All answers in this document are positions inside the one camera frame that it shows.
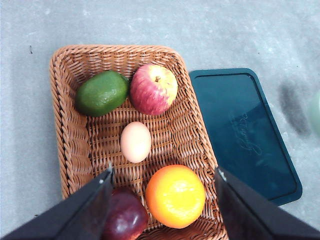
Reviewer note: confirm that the orange fruit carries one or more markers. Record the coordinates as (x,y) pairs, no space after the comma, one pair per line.
(175,196)

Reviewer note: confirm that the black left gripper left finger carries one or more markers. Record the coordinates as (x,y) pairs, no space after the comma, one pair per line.
(80,215)

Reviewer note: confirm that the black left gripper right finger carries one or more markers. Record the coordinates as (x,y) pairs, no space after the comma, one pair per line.
(249,216)

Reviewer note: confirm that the dark teal rectangular tray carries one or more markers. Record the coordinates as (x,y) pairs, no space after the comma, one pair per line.
(247,141)

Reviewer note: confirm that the red yellow apple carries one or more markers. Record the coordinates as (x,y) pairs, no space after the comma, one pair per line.
(153,89)

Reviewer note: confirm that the green avocado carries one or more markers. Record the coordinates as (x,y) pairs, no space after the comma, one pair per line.
(102,93)

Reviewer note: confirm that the light green bowl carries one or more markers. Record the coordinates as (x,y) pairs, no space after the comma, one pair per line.
(315,114)

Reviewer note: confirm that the beige egg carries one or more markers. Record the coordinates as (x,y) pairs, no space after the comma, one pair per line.
(135,141)

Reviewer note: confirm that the dark red plum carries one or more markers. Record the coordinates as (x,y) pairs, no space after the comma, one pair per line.
(128,216)

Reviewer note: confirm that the brown wicker basket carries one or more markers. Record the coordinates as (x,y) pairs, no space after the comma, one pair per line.
(89,145)

